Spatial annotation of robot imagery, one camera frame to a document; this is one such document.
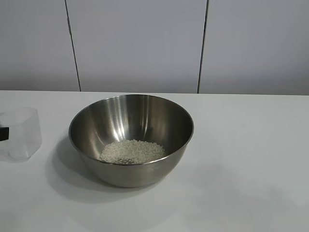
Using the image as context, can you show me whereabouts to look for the white rice grains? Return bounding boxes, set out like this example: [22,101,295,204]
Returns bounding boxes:
[99,139,167,164]

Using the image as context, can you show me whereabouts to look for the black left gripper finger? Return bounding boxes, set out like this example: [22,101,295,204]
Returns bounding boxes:
[0,127,10,142]

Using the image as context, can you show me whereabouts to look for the clear plastic measuring cup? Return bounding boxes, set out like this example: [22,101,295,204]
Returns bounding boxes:
[0,107,42,163]

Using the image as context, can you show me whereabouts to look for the stainless steel mixing bowl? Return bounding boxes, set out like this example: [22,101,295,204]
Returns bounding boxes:
[68,94,195,188]

